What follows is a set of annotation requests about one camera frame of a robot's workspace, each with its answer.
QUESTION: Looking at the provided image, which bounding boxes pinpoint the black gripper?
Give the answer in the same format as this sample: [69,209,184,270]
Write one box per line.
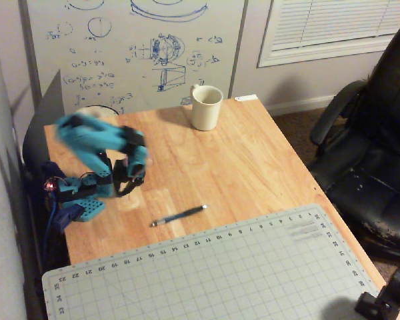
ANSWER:
[113,158,145,199]

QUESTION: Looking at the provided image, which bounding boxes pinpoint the blue and black pen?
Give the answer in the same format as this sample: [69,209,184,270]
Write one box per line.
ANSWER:
[149,204,208,229]

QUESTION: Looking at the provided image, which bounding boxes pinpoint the blue table clamp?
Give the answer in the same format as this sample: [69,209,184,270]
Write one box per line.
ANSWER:
[49,204,85,234]

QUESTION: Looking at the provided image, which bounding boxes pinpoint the controller board with red light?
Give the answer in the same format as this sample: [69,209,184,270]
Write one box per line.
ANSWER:
[41,161,68,202]

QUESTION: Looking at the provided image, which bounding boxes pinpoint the cream ceramic mug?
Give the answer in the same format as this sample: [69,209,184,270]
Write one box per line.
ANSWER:
[189,83,225,131]

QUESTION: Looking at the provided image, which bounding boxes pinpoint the grey cutting mat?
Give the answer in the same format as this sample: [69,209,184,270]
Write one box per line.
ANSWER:
[41,203,381,320]

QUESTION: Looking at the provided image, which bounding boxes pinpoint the whiteboard with blue drawings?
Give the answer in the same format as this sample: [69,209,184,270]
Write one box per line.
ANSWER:
[19,0,249,116]

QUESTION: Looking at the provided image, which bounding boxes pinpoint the black leather office chair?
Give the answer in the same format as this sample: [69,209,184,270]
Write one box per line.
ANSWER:
[307,14,400,265]

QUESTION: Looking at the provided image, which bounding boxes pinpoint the white window blinds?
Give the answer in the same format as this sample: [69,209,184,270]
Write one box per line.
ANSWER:
[256,0,400,69]

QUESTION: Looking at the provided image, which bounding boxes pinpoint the blue cable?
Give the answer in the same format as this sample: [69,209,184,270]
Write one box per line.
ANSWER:
[42,195,59,267]

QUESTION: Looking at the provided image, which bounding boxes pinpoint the black camera stand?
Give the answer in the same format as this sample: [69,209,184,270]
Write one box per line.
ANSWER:
[354,267,400,320]

